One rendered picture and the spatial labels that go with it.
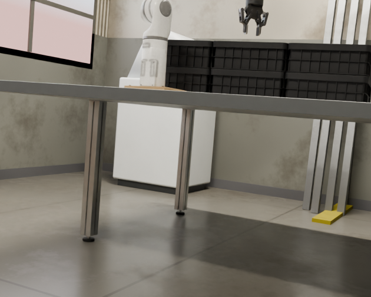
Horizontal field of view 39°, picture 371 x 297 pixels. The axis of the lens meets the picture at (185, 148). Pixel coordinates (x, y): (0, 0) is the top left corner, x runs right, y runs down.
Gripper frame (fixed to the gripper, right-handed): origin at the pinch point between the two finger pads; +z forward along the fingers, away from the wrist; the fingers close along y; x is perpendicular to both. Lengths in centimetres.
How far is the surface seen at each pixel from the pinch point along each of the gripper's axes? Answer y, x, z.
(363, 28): 150, 103, -33
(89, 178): -57, 39, 71
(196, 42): -27.1, -4.2, 8.4
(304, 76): 3.7, -35.6, 19.6
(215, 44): -21.4, -9.9, 8.9
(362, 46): 17, -49, 8
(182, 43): -31.5, 0.4, 8.9
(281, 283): 6, -30, 100
